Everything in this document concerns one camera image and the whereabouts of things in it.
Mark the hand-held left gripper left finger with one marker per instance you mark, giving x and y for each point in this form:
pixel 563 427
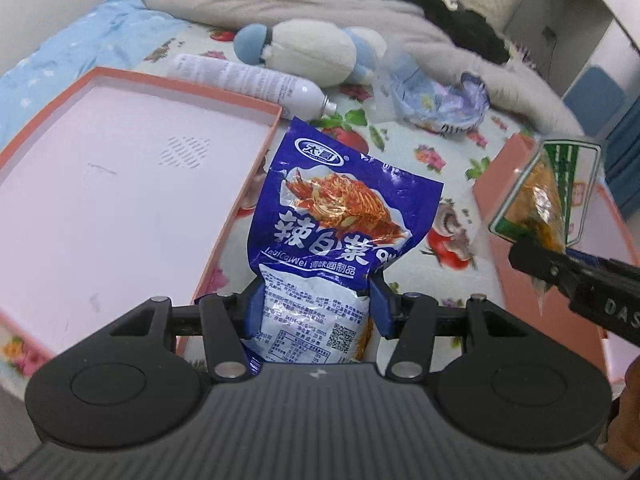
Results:
pixel 253 310

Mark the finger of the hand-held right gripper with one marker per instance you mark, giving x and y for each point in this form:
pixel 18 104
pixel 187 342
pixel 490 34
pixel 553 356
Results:
pixel 547 267
pixel 600 266

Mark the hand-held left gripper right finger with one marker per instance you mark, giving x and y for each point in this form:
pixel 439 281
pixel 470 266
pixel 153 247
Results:
pixel 381 310

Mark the green white snack bag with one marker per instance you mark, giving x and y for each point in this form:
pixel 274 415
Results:
pixel 545 195

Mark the deep orange cardboard box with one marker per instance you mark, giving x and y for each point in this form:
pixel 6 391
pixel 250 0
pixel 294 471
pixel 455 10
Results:
pixel 492 195

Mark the blue noodle snack bag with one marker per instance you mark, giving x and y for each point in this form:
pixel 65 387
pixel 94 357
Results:
pixel 340 210

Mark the person's right hand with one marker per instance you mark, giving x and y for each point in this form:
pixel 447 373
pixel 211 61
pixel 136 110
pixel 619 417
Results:
pixel 631 385

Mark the blue curtain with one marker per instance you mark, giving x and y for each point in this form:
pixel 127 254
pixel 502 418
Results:
pixel 625 155

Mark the blue padded chair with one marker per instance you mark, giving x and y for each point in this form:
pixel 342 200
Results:
pixel 595 95

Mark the shallow orange box lid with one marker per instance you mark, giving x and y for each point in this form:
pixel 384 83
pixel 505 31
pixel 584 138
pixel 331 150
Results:
pixel 125 185

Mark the clear blue plastic bag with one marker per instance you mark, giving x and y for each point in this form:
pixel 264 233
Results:
pixel 435 100

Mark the white spray bottle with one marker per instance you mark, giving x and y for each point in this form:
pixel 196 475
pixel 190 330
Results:
pixel 240 77

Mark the white and blue plush toy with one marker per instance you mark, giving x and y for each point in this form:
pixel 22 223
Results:
pixel 310 50

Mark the floral blue bedsheet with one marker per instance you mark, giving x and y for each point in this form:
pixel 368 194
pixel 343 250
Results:
pixel 100 30

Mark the black wall socket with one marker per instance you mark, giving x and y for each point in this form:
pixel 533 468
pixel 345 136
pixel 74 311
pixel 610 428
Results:
pixel 551 33

